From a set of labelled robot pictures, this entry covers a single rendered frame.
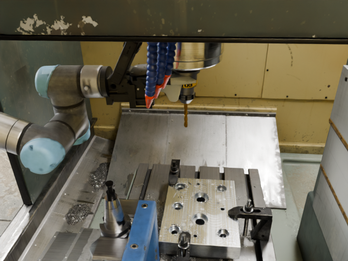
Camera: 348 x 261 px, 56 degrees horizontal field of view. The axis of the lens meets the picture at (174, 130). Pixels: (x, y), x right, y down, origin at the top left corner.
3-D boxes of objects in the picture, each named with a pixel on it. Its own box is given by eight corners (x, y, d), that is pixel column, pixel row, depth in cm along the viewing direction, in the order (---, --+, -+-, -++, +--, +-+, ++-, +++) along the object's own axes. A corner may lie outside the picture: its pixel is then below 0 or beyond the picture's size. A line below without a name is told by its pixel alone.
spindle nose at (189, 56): (229, 70, 63) (233, 5, 57) (146, 72, 63) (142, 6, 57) (218, 47, 77) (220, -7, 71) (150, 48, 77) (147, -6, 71)
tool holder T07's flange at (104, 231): (125, 244, 64) (124, 235, 63) (96, 240, 65) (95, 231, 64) (134, 221, 70) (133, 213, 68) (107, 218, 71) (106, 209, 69)
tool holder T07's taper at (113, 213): (121, 231, 64) (118, 206, 61) (100, 229, 65) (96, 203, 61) (128, 215, 68) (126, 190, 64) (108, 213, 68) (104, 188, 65)
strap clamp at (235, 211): (226, 238, 103) (229, 202, 96) (226, 230, 106) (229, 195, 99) (268, 241, 102) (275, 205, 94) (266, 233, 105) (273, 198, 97)
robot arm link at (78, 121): (49, 154, 78) (38, 113, 72) (68, 130, 87) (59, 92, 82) (80, 155, 77) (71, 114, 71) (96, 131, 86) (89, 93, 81)
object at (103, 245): (86, 260, 60) (85, 257, 60) (95, 237, 65) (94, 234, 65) (122, 262, 60) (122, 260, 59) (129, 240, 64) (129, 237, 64)
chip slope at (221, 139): (91, 224, 147) (82, 178, 134) (125, 144, 204) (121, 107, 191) (293, 238, 138) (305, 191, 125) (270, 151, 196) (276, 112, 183)
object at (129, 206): (103, 217, 70) (102, 214, 69) (110, 200, 74) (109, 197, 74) (135, 219, 69) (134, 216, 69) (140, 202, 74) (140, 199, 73)
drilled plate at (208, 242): (158, 253, 94) (158, 241, 91) (170, 188, 119) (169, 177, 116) (239, 259, 92) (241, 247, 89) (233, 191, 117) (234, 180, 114)
